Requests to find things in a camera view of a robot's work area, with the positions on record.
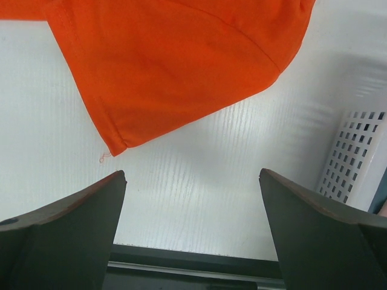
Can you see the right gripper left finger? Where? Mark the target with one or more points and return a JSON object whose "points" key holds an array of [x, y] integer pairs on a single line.
{"points": [[65, 244]]}

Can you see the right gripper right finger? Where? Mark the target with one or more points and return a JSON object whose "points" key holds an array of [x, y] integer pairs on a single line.
{"points": [[321, 243]]}

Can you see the orange t shirt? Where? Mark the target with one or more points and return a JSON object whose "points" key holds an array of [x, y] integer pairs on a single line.
{"points": [[146, 68]]}

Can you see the white plastic laundry basket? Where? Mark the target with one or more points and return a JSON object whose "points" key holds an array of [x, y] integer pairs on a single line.
{"points": [[356, 161]]}

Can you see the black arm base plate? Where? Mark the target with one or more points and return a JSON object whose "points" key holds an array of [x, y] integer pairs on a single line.
{"points": [[264, 272]]}

